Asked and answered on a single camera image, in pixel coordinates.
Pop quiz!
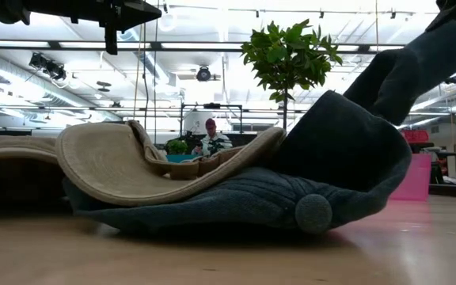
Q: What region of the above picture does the white sign board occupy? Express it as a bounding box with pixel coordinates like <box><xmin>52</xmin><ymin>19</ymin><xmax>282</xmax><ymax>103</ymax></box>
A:
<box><xmin>183</xmin><ymin>112</ymin><xmax>213</xmax><ymax>134</ymax></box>

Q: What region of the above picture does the person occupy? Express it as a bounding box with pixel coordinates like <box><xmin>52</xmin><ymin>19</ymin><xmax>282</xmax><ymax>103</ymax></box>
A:
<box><xmin>191</xmin><ymin>117</ymin><xmax>234</xmax><ymax>158</ymax></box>

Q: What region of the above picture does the blue plastic tray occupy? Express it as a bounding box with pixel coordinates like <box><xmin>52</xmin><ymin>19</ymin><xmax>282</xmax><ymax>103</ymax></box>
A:
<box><xmin>166</xmin><ymin>154</ymin><xmax>201</xmax><ymax>164</ymax></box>

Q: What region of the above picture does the green artificial plant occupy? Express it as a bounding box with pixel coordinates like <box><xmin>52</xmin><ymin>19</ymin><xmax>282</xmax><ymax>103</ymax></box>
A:
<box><xmin>240</xmin><ymin>18</ymin><xmax>344</xmax><ymax>134</ymax></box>

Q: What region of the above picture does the small green potted plant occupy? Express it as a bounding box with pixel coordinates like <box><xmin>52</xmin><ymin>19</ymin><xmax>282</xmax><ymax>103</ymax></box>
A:
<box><xmin>165</xmin><ymin>139</ymin><xmax>189</xmax><ymax>155</ymax></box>

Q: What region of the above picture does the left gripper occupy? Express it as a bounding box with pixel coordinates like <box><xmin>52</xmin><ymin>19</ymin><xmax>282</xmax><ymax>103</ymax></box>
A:
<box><xmin>24</xmin><ymin>0</ymin><xmax>162</xmax><ymax>33</ymax></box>

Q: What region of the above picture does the thin hanging cord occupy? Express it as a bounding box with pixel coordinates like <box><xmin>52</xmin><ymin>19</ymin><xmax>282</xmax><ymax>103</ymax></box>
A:
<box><xmin>374</xmin><ymin>0</ymin><xmax>380</xmax><ymax>52</ymax></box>

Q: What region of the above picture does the red plastic tray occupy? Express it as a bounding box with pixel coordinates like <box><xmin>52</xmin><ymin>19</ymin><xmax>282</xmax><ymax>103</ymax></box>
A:
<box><xmin>389</xmin><ymin>153</ymin><xmax>433</xmax><ymax>202</ymax></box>

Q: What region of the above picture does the white hanging ring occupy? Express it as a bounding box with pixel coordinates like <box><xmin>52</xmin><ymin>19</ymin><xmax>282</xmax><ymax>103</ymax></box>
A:
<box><xmin>157</xmin><ymin>9</ymin><xmax>177</xmax><ymax>32</ymax></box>

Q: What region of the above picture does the beige cotton cap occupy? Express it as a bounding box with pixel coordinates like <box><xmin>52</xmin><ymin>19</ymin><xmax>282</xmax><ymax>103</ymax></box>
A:
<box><xmin>0</xmin><ymin>135</ymin><xmax>61</xmax><ymax>167</ymax></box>
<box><xmin>55</xmin><ymin>120</ymin><xmax>287</xmax><ymax>207</ymax></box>

